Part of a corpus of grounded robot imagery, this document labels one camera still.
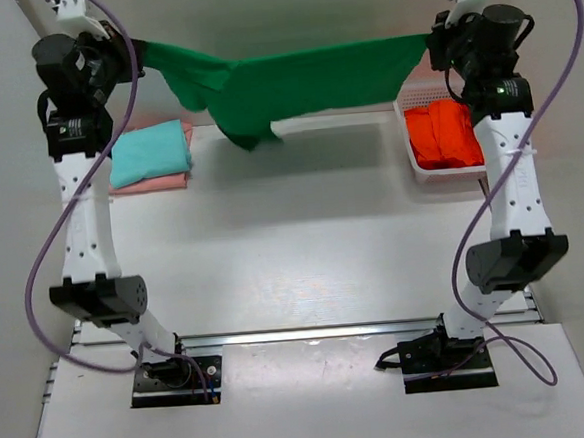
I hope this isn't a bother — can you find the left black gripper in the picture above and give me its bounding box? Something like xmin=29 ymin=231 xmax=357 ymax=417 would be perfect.
xmin=80 ymin=8 xmax=155 ymax=93

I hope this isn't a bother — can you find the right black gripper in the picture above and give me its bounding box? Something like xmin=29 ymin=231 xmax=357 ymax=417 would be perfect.
xmin=421 ymin=8 xmax=481 ymax=84

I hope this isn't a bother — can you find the green t shirt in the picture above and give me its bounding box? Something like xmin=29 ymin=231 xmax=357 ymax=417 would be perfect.
xmin=143 ymin=34 xmax=427 ymax=151

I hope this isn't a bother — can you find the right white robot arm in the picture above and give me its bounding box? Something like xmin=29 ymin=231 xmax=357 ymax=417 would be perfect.
xmin=375 ymin=0 xmax=569 ymax=380

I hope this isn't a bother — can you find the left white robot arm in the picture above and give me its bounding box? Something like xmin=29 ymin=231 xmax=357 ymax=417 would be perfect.
xmin=32 ymin=0 xmax=193 ymax=387

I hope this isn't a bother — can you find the white plastic basket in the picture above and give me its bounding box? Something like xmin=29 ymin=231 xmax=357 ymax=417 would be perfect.
xmin=393 ymin=79 xmax=486 ymax=184

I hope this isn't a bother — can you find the orange t shirt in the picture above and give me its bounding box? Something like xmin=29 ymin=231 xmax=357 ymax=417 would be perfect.
xmin=404 ymin=99 xmax=484 ymax=170

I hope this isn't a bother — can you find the folded teal t shirt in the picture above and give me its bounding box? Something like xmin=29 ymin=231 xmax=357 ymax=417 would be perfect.
xmin=110 ymin=120 xmax=192 ymax=189

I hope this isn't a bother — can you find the folded pink t shirt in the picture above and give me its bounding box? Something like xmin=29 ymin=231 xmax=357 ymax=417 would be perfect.
xmin=109 ymin=121 xmax=193 ymax=196

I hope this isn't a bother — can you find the aluminium rail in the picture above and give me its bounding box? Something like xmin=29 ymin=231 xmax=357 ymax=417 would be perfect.
xmin=75 ymin=309 xmax=543 ymax=349

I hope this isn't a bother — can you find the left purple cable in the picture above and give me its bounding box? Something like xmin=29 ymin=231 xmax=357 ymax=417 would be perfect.
xmin=3 ymin=0 xmax=220 ymax=414

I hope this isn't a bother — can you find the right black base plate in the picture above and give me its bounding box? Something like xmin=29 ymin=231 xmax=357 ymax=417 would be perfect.
xmin=397 ymin=337 xmax=499 ymax=394

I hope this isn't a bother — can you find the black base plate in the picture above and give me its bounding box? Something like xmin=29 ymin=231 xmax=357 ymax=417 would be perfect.
xmin=130 ymin=354 xmax=223 ymax=409
xmin=397 ymin=337 xmax=499 ymax=394

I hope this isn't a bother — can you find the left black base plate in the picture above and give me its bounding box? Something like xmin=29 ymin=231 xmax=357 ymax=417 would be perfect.
xmin=130 ymin=354 xmax=223 ymax=409

